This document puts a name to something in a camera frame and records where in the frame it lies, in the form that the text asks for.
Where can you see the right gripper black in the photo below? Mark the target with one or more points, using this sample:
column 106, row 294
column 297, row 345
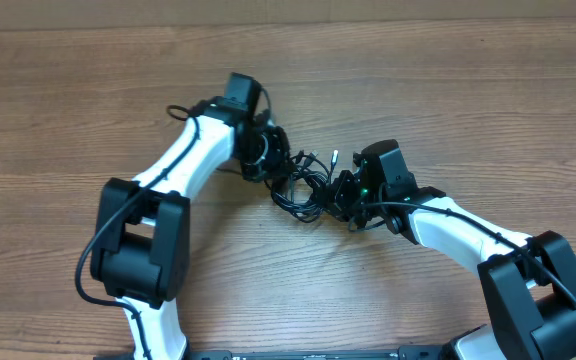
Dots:
column 336, row 199

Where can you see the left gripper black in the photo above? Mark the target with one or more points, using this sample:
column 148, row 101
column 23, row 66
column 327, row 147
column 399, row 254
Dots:
column 280, row 161

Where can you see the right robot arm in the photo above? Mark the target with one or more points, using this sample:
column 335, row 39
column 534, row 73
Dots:
column 528, row 282

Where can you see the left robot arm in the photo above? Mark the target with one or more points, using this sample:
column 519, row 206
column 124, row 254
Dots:
column 140, row 248

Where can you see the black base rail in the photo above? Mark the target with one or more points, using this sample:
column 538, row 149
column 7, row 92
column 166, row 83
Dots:
column 407, row 352

